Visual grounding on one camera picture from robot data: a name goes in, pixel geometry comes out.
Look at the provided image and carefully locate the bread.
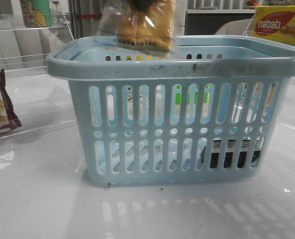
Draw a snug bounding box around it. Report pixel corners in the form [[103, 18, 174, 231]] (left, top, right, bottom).
[[97, 0, 178, 57]]

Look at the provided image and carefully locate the black tissue pack front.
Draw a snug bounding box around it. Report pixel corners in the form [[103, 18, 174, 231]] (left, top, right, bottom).
[[199, 137, 264, 169]]

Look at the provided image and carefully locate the light blue plastic basket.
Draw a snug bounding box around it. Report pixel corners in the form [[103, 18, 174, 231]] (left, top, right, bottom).
[[47, 35, 295, 184]]

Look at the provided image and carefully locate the yellow popcorn paper cup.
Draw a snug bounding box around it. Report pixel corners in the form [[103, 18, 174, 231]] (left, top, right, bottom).
[[125, 55, 162, 61]]

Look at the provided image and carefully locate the beige corn snack box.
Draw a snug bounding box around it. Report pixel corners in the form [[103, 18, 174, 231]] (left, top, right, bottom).
[[251, 83, 279, 122]]

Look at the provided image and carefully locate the clear acrylic left display shelf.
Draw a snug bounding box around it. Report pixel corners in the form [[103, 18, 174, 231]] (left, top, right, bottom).
[[0, 14, 74, 144]]

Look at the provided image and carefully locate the green cartoon cup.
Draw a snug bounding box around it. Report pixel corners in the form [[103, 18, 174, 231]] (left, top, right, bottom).
[[20, 0, 52, 27]]

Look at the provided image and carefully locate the plate of fruit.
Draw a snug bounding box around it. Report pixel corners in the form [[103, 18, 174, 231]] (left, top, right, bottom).
[[246, 0, 260, 7]]

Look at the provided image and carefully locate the yellow nabati wafer box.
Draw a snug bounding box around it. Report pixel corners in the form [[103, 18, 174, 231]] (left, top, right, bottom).
[[252, 5, 295, 46]]

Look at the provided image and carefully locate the red stanchion rope barrier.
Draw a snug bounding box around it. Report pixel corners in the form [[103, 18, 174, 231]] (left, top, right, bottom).
[[72, 13, 103, 40]]

